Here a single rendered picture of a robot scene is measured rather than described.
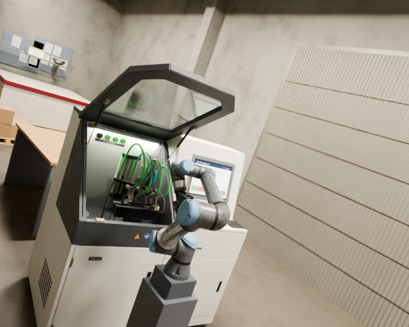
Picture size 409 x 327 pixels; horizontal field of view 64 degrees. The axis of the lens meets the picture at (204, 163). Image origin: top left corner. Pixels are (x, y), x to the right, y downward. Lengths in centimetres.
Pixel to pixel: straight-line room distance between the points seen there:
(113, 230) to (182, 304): 64
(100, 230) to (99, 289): 44
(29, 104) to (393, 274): 773
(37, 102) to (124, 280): 672
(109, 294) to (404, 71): 422
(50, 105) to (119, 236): 677
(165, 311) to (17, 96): 727
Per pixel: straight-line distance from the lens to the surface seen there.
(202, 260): 269
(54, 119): 884
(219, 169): 278
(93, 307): 249
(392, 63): 506
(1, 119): 681
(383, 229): 465
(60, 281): 229
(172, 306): 190
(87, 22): 1178
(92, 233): 215
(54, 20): 1151
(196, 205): 141
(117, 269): 237
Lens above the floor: 181
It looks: 9 degrees down
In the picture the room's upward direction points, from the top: 20 degrees clockwise
